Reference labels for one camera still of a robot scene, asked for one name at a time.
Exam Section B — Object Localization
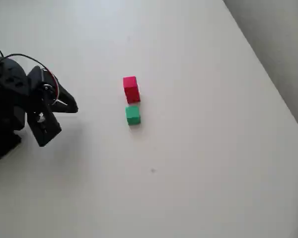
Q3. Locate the red block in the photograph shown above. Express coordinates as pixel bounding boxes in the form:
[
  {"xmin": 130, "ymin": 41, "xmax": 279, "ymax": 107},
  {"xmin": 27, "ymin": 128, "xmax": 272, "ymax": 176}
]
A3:
[
  {"xmin": 122, "ymin": 75, "xmax": 141, "ymax": 96},
  {"xmin": 125, "ymin": 93, "xmax": 142, "ymax": 104}
]

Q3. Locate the red cable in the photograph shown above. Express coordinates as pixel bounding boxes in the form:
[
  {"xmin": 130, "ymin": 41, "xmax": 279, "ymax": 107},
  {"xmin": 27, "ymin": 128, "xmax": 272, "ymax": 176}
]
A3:
[{"xmin": 41, "ymin": 69, "xmax": 60, "ymax": 105}]

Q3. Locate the green cube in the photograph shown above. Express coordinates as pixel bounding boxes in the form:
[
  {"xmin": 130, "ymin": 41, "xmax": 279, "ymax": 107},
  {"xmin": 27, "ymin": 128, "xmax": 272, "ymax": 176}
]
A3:
[{"xmin": 125, "ymin": 106, "xmax": 142, "ymax": 126}]

